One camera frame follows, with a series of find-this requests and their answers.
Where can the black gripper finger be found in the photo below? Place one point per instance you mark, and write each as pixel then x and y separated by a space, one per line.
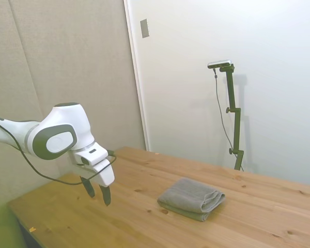
pixel 90 188
pixel 106 195

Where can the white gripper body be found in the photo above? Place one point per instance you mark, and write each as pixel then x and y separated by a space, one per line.
pixel 104 174

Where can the grey towel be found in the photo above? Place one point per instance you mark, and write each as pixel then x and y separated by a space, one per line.
pixel 188 197

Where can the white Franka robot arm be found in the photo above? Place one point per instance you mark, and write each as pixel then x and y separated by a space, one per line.
pixel 59 121

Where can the small yellow tape piece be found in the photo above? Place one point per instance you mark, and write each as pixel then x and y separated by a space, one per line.
pixel 32 229

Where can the white door frame trim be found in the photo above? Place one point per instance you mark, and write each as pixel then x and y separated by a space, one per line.
pixel 138 85

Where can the dark green camera stand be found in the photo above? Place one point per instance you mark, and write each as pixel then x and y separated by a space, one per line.
pixel 235 116

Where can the grey wall switch plate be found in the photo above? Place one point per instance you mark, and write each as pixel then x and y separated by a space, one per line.
pixel 144 28

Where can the silver camera on stand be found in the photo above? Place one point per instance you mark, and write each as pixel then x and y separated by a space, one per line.
pixel 219 63

